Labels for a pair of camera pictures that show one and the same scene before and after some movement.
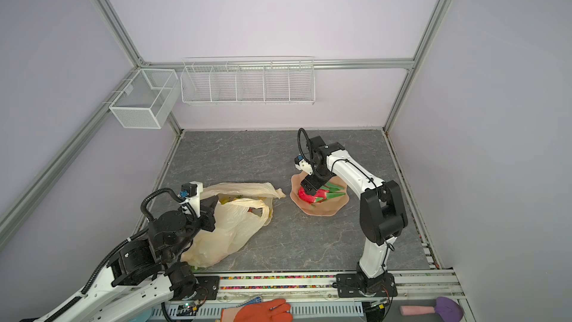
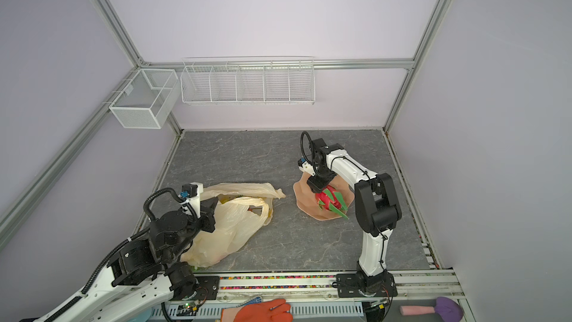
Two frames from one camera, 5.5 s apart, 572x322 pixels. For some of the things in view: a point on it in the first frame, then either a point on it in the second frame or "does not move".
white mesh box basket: x=145 y=100 does not move
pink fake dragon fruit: x=326 y=191 → x=332 y=200
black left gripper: x=207 y=212 does not move
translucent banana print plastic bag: x=243 y=209 does not move
